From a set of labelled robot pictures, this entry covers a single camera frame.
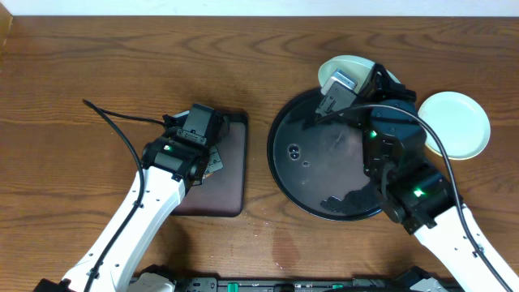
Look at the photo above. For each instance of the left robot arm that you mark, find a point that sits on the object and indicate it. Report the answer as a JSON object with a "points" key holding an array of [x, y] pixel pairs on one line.
{"points": [[111, 261]]}

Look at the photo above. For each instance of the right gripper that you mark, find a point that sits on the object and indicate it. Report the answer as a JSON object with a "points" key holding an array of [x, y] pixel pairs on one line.
{"points": [[383, 91]]}

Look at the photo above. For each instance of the black rectangular water tray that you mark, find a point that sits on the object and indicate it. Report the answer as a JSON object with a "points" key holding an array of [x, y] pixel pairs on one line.
{"points": [[221, 195]]}

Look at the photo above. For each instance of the black round tray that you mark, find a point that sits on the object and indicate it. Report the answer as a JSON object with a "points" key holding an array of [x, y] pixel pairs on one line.
{"points": [[319, 167]]}

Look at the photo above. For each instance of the light blue plate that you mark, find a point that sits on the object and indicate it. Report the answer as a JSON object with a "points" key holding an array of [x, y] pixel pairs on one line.
{"points": [[355, 67], [459, 121]]}

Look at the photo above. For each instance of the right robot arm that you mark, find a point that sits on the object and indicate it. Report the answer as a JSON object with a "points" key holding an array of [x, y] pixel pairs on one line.
{"points": [[412, 191]]}

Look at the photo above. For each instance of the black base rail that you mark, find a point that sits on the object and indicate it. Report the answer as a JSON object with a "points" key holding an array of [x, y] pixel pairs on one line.
{"points": [[284, 285]]}

